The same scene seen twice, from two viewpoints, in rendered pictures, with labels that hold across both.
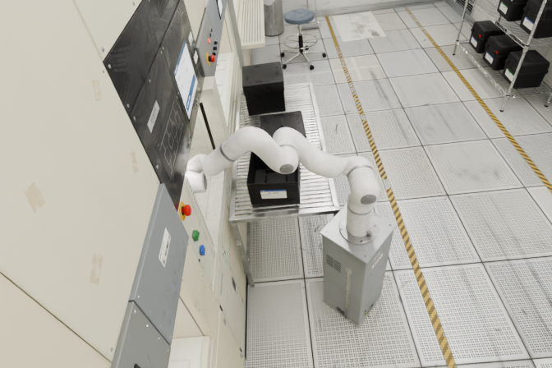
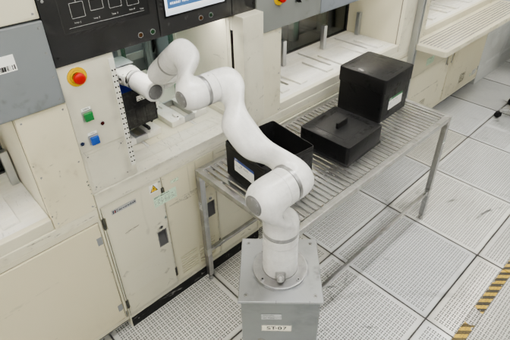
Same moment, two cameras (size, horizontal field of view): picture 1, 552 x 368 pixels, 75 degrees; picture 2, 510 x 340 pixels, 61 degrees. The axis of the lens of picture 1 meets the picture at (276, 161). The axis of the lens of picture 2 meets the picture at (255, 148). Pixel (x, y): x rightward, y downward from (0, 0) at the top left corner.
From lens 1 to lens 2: 1.10 m
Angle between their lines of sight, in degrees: 35
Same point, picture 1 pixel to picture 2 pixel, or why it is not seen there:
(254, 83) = (354, 68)
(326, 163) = (236, 128)
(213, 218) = (173, 151)
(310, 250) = not seen: hidden behind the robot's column
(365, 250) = (254, 290)
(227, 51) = (391, 41)
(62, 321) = not seen: outside the picture
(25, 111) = not seen: outside the picture
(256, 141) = (177, 56)
